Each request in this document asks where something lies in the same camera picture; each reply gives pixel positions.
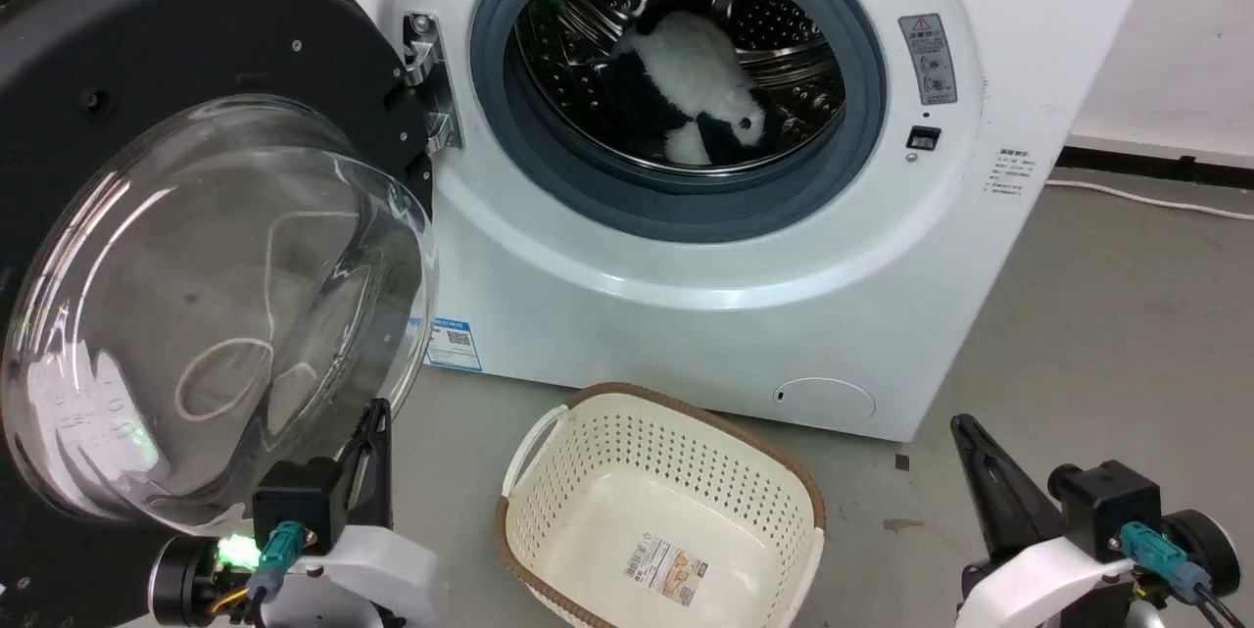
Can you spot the white front-load washing machine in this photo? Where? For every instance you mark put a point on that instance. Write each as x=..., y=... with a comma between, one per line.
x=686, y=314

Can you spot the grey warning sticker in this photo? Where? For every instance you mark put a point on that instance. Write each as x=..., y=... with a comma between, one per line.
x=928, y=60

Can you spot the black washing machine door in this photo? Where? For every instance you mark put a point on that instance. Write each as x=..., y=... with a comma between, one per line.
x=147, y=40

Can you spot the chrome door hinge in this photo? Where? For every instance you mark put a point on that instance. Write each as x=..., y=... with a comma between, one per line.
x=431, y=50

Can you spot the black and white panda plush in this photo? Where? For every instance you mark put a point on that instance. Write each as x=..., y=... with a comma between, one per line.
x=696, y=60

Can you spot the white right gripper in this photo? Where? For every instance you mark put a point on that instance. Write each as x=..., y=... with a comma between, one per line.
x=1038, y=589

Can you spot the paper product label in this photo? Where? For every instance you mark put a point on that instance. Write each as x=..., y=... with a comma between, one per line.
x=666, y=571

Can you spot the blue QR code sticker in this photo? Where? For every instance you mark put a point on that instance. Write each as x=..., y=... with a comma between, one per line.
x=453, y=344

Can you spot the black door latch slot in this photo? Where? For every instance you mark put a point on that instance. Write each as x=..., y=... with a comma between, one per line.
x=923, y=136

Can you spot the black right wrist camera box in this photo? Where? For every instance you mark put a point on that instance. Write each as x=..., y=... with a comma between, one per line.
x=1102, y=501

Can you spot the round white filter cover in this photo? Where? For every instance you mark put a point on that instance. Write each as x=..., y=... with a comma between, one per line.
x=823, y=405

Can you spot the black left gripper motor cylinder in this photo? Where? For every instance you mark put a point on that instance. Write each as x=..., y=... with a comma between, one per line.
x=186, y=579

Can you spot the cream plastic laundry basket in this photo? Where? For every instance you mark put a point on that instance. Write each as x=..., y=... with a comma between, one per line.
x=588, y=471

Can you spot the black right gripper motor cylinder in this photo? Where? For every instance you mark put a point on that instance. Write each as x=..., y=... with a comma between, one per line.
x=1210, y=545

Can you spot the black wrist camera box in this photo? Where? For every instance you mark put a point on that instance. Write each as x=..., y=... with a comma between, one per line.
x=299, y=501
x=1102, y=501

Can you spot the stainless steel drum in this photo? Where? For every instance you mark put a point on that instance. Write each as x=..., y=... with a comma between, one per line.
x=789, y=30

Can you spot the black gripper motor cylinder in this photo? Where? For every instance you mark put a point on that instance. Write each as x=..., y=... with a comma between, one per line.
x=186, y=579
x=1210, y=545

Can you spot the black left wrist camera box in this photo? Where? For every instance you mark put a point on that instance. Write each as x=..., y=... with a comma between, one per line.
x=299, y=501

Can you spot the black baseboard strip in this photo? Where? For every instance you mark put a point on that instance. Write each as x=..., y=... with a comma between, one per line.
x=1156, y=163

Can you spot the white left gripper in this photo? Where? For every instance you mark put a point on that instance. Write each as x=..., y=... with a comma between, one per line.
x=382, y=579

